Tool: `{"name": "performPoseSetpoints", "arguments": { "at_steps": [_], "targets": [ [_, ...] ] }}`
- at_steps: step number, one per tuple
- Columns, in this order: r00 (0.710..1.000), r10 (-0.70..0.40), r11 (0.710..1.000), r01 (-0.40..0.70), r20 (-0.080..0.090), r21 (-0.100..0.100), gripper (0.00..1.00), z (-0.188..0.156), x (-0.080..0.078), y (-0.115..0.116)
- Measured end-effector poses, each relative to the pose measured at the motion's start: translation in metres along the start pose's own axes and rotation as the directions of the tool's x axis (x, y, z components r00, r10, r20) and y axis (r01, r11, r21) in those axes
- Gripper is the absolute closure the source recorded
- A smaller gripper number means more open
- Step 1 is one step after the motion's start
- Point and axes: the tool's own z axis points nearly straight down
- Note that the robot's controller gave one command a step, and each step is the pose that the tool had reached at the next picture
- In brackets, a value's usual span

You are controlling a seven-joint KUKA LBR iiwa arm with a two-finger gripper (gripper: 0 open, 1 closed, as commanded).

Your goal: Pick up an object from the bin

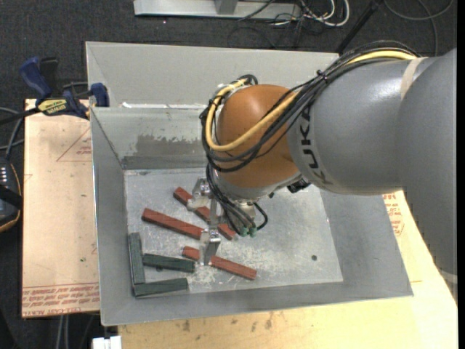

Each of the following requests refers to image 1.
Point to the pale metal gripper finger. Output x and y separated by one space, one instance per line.
201 189
208 249

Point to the red-brown flat block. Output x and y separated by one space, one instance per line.
232 267
170 222
181 195

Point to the dark green flat block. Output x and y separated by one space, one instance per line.
169 262
136 256
161 287

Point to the grey metal bin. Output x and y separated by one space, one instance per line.
290 231

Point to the brown cardboard board, red print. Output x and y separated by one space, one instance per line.
58 202

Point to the black cylinder on white bracket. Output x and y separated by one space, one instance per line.
298 186

